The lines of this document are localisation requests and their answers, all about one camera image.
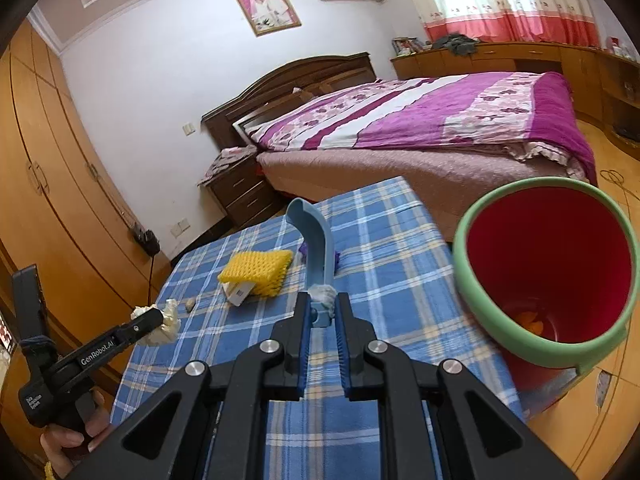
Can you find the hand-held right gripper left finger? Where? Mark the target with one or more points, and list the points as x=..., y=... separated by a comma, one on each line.
x=301, y=355

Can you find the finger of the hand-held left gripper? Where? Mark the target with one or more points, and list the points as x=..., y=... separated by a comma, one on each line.
x=145, y=322

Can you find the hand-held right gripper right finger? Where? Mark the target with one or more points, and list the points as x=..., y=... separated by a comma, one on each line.
x=345, y=355

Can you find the cream tissue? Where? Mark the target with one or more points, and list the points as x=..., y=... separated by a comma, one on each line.
x=167, y=330

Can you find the white tissue wad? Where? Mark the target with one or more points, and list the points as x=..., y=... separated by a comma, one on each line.
x=322, y=294

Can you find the small white carton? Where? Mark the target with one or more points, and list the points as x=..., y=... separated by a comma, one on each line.
x=237, y=294

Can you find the purple wrapper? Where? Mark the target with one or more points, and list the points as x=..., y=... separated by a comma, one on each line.
x=338, y=259

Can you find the yellow foam fruit net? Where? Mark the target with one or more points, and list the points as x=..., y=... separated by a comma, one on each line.
x=255, y=270

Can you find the red bin with green rim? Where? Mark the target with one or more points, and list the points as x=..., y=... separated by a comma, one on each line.
x=550, y=240

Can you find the person's left hand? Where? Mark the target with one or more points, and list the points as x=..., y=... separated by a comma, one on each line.
x=60, y=447

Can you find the small brown pebble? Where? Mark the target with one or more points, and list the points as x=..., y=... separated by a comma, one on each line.
x=190, y=305

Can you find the black power strip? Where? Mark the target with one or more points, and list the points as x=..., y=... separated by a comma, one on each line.
x=147, y=242

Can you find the blue plaid tablecloth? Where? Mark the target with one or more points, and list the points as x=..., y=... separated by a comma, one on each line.
x=400, y=285

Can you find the dark wooden nightstand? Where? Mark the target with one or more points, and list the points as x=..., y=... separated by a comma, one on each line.
x=245, y=195

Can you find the pink floral cloth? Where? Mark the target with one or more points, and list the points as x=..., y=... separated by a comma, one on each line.
x=225, y=157

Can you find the bed with pink sheet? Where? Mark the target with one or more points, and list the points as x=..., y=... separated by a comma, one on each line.
x=375, y=170

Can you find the orange crumpled plastic bag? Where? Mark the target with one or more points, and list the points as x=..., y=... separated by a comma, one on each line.
x=530, y=321

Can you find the white pillow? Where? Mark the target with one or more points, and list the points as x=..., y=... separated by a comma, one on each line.
x=250, y=127

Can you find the bed with purple quilt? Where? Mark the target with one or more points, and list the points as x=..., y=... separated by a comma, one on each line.
x=425, y=110

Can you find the dark wooden headboard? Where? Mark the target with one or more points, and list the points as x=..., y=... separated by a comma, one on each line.
x=300, y=72

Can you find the row of books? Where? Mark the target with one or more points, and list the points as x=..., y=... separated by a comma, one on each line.
x=405, y=46

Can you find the grey pile of clothes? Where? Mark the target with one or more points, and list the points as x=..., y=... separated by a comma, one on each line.
x=457, y=44

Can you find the long wooden desk cabinet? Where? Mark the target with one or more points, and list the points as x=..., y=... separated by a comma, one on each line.
x=500, y=57

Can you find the flat black item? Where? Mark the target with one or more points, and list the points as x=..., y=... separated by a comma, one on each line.
x=631, y=136

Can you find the wooden corner shelf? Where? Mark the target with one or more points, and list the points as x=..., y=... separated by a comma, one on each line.
x=615, y=75

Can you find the red and white ornament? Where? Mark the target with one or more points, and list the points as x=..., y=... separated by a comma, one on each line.
x=614, y=44

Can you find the white wall socket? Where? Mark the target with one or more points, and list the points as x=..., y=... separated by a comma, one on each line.
x=181, y=226

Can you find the white light switch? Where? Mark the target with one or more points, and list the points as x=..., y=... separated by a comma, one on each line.
x=188, y=128

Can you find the framed wall photo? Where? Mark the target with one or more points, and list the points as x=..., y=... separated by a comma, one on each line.
x=267, y=7

